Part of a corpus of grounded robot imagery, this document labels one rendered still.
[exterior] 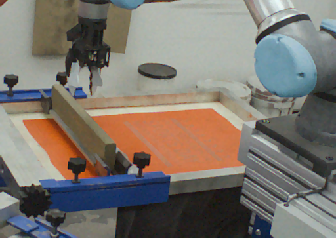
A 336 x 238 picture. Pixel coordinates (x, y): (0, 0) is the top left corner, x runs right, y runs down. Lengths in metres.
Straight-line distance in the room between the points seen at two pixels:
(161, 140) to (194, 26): 2.34
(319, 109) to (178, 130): 0.83
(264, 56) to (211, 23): 3.14
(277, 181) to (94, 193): 0.44
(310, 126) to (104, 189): 0.54
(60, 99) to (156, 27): 2.26
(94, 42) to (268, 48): 0.66
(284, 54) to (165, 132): 0.94
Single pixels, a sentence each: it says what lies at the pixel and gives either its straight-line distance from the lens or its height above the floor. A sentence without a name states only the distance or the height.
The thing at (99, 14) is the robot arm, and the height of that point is 1.34.
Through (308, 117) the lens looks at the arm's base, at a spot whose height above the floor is 1.30.
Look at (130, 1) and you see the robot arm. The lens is 1.88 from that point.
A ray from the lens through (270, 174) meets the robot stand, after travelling 1.72.
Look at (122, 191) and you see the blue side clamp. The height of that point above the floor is 0.98.
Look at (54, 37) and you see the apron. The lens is 4.17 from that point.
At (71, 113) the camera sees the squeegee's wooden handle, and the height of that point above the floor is 1.04.
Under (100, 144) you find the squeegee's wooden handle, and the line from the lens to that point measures 1.99.
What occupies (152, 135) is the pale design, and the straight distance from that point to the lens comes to 2.30.
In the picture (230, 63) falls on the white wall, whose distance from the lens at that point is 4.76.
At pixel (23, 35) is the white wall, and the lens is 4.20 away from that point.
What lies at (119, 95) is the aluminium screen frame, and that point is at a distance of 2.47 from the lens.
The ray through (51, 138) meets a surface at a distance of 2.22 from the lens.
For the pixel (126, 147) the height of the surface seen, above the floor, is 0.96.
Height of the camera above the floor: 1.85
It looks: 20 degrees down
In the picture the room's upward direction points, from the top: 7 degrees clockwise
